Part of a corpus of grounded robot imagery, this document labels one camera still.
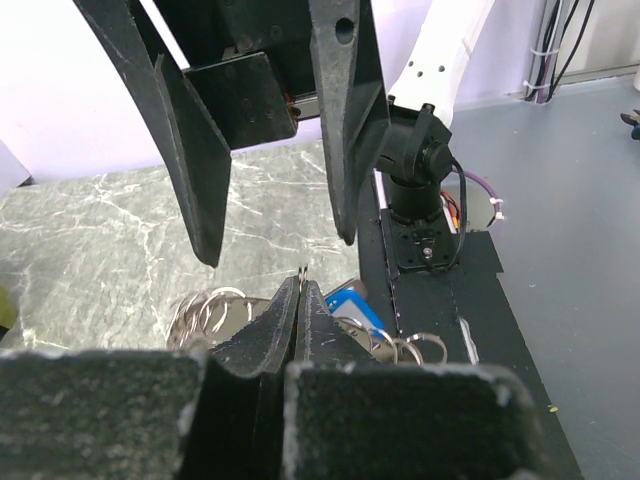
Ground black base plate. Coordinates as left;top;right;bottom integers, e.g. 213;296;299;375
358;174;583;479

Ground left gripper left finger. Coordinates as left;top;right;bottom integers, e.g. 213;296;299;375
1;277;300;479

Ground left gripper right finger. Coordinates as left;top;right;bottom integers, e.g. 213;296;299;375
282;281;548;479

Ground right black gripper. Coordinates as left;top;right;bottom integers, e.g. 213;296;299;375
75;0;390;268

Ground olive green plastic bin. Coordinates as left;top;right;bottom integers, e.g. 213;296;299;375
0;287;19;332

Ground grey wall cable bundle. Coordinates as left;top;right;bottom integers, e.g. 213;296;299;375
522;0;596;105

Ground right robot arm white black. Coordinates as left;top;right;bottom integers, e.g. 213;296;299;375
77;1;493;267

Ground metal keyring disc with rings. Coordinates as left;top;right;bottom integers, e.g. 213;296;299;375
165;287;448;365

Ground blue tag key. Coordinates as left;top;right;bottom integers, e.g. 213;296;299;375
324;278;384;342

